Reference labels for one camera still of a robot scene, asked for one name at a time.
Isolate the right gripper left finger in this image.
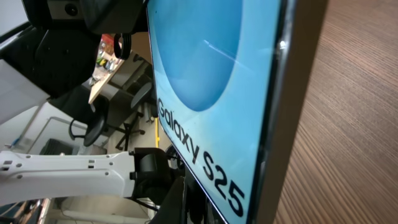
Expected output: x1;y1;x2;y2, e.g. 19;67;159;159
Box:
149;177;186;224

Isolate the Galaxy S25 smartphone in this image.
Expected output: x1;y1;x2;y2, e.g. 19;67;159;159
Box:
147;0;286;223

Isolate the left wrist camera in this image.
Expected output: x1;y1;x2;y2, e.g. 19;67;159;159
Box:
47;0;83;20

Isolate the cluttered background desk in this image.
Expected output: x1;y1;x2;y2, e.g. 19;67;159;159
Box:
88;34;124;104

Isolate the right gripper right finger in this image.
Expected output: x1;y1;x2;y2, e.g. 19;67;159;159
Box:
204;199;226;224

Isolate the black office chair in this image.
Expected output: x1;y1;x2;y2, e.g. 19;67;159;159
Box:
68;96;109;146

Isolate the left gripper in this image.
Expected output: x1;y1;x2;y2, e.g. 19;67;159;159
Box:
80;0;148;34

